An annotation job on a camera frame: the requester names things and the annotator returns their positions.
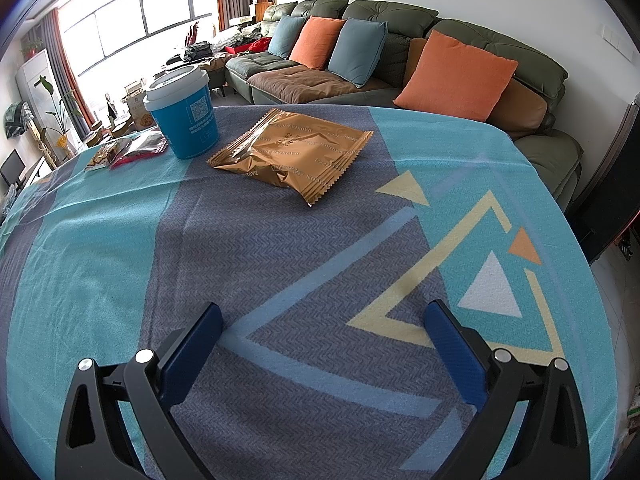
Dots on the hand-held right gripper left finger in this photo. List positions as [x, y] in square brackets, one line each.
[192, 355]

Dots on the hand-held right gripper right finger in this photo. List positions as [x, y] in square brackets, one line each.
[455, 355]

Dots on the gold foil packet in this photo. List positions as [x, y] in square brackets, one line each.
[290, 155]

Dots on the teal and grey tablecloth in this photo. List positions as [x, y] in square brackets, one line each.
[300, 260]

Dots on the green sofa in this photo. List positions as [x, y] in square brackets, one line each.
[540, 160]

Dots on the red clear packet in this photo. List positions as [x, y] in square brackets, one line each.
[140, 147]

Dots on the brown nut snack packet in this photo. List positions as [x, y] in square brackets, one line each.
[102, 156]

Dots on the black cabinet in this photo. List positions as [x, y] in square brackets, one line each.
[610, 195]

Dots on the blue paper cup white lid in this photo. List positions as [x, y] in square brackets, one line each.
[187, 120]

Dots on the black monitor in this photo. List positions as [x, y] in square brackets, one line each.
[11, 170]

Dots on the orange cushion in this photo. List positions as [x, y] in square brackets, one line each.
[452, 77]
[315, 42]

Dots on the tall green houseplant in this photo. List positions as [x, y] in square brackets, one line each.
[57, 110]

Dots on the dark green hanging bag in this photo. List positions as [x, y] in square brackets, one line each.
[17, 119]

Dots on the brown sofa seat pad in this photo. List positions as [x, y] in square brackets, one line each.
[300, 80]

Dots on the white standing air conditioner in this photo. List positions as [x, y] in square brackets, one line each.
[35, 90]

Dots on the pile of clothes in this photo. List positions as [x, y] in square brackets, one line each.
[215, 47]

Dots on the orange and grey curtain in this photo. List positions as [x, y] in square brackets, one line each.
[67, 70]

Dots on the red cloth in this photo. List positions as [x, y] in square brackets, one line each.
[260, 45]

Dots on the blue cushion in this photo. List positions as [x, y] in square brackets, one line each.
[357, 52]
[285, 37]

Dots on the red bag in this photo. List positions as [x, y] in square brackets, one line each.
[193, 33]

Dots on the large window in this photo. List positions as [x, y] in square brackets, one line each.
[140, 25]

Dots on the brown cardboard box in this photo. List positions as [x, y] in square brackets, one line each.
[261, 7]

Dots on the white wall switch plate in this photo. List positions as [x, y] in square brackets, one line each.
[616, 40]

